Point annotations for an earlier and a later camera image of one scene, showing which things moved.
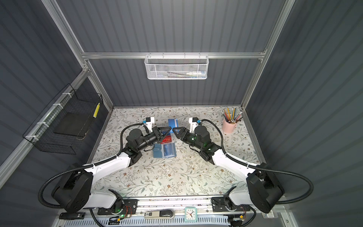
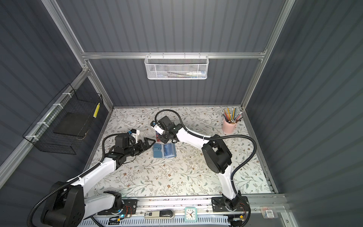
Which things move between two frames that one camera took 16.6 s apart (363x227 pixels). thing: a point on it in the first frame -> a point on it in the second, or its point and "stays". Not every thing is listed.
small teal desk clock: (191, 214) stays
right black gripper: (182, 133) -> (161, 137)
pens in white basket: (201, 74) stays
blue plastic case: (163, 151) stays
